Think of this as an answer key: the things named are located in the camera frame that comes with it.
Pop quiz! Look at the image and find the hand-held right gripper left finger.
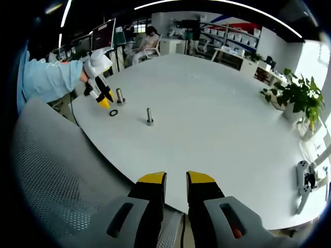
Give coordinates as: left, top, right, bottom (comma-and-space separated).
58, 171, 168, 248

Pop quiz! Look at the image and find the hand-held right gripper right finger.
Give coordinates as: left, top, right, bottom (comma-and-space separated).
185, 170, 302, 248

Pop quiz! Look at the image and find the large threaded steel stud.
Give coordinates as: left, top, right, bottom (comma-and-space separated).
115, 88, 127, 105

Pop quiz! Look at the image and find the small threaded steel stud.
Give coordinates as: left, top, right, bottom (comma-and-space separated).
146, 107, 155, 127

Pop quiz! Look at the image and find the person's left hand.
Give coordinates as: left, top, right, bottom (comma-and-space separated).
79, 68, 90, 85

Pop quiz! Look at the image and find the large computer monitor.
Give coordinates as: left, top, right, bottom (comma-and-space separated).
91, 18, 116, 51

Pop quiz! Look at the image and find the green panel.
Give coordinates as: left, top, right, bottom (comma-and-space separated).
115, 27, 127, 46

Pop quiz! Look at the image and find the ceiling strip light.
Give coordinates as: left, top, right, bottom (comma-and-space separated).
59, 0, 72, 28
133, 0, 303, 39

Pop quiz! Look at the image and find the white office chair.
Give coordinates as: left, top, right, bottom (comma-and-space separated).
139, 35, 162, 59

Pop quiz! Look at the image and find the white drawer cabinet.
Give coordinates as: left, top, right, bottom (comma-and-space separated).
160, 38, 187, 55

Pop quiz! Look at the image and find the grey mesh office chair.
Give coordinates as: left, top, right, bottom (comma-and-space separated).
11, 98, 184, 248

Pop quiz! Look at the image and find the white game controller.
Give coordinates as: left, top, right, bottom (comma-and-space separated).
296, 184, 312, 215
296, 160, 310, 191

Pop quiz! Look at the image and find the black equipment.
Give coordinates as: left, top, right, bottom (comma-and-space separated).
180, 20, 201, 39

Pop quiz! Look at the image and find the white trestle table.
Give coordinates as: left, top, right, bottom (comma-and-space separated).
210, 46, 245, 63

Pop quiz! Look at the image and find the white tabletop stand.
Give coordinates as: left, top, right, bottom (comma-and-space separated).
309, 139, 331, 181

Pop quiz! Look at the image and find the grey shelving rack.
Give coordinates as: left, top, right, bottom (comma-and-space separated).
199, 22, 262, 50

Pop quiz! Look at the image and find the row of white storage bins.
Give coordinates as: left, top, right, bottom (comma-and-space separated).
204, 27, 261, 49

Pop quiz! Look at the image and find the low white cabinet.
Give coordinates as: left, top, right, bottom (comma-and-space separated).
240, 58, 288, 86

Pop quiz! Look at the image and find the small green plant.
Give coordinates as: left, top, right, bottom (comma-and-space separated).
245, 51, 263, 63

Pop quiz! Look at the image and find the large potted green plant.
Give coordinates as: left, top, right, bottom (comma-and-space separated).
260, 68, 325, 130

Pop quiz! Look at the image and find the thin dark cable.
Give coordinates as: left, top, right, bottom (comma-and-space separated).
179, 213, 187, 248
69, 91, 81, 128

